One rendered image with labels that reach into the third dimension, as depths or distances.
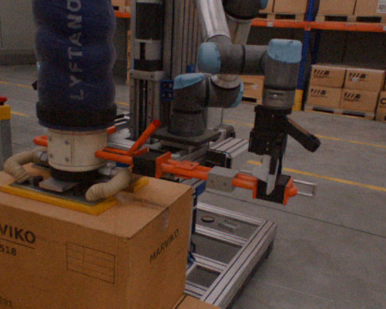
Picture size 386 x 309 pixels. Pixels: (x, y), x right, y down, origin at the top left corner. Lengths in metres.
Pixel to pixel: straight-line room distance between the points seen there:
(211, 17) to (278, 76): 0.29
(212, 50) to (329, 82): 7.12
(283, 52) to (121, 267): 0.65
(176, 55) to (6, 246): 0.99
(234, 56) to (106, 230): 0.54
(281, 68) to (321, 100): 7.20
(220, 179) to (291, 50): 0.36
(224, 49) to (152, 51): 0.77
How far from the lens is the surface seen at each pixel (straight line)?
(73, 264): 1.19
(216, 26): 1.13
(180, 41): 1.80
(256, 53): 1.06
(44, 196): 1.24
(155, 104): 1.79
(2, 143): 2.33
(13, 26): 13.28
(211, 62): 1.03
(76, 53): 1.15
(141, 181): 1.34
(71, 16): 1.14
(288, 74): 0.98
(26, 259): 1.29
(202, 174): 1.08
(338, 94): 8.11
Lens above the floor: 1.45
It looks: 18 degrees down
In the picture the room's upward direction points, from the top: 4 degrees clockwise
